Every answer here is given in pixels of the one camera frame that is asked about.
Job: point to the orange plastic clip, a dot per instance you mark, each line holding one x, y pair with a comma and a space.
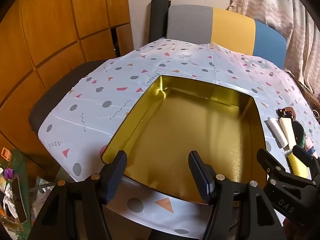
5, 153

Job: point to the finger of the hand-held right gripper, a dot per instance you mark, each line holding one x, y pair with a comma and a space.
266, 160
303, 155

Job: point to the purple wrapper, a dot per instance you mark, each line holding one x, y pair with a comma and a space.
8, 173

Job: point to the green bin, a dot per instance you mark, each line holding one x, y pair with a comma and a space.
17, 160

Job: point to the grey yellow blue chair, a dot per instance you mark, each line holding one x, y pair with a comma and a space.
232, 30

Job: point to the brown makeup sponge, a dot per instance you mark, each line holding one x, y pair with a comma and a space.
291, 110

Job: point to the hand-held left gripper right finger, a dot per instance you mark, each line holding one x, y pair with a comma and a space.
202, 180

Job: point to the pink satin scrunchie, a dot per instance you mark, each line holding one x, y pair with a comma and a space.
311, 143

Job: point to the wooden side table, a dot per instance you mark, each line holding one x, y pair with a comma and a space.
308, 93

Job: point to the beige patterned curtain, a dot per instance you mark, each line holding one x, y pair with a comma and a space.
275, 5

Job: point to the cream rectangular pad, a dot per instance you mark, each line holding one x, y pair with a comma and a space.
287, 130

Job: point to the black rolled mat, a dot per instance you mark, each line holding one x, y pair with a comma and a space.
160, 17

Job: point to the white tube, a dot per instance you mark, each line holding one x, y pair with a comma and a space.
277, 132

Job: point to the wooden cabinet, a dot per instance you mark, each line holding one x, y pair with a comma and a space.
50, 17

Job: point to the gold tin box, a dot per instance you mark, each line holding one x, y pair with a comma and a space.
187, 130

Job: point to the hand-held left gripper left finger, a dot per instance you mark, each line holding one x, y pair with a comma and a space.
116, 177

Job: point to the patterned light blue tablecloth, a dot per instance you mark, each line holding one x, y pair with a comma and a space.
100, 105

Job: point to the yellow tube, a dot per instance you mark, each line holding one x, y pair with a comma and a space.
298, 166

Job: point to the black beaded hairpiece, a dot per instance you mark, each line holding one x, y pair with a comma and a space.
298, 130

